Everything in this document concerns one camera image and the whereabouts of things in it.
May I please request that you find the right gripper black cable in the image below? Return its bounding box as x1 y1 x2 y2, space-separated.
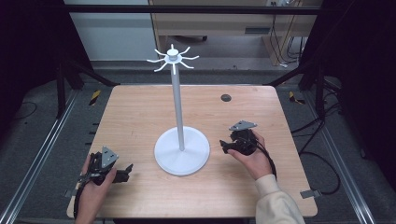
255 141 278 180

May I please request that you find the bundle of hanging desk cables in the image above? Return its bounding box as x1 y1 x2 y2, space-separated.
268 0 308 68

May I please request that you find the person's right hand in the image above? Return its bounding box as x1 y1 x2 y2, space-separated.
226 130 276 181

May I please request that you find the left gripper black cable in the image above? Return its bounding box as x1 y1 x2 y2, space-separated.
72 181 87 219

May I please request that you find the aluminium floor rail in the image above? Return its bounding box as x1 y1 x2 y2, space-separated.
302 89 378 224
0 89 79 224

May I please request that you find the light wooden desk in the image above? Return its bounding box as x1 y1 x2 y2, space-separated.
148 0 324 67

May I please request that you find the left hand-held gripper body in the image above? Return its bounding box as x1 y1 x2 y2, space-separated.
78 145 120 187

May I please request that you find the white cabinet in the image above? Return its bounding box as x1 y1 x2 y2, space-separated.
64 0 157 62

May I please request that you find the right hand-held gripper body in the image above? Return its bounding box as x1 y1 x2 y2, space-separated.
229 119 259 157

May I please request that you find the white hook stand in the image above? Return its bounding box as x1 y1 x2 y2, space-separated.
146 43 211 177

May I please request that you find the black frame strut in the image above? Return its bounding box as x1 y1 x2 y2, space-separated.
263 58 327 119
55 59 121 119

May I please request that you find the black horizontal frame bar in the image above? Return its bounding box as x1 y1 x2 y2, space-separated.
64 4 322 16

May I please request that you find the black curtain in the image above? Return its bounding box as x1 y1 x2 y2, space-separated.
0 0 94 132
298 0 396 190

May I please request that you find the thin black floor cable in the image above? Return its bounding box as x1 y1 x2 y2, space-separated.
11 100 38 121

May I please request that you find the person's left hand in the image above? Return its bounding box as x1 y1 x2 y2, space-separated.
80 154 118 201

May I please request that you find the yellow black floor tape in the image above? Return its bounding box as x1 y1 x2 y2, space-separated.
288 91 306 105
89 90 103 106

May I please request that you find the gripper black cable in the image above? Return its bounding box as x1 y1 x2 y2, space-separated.
255 141 278 180
72 181 87 219

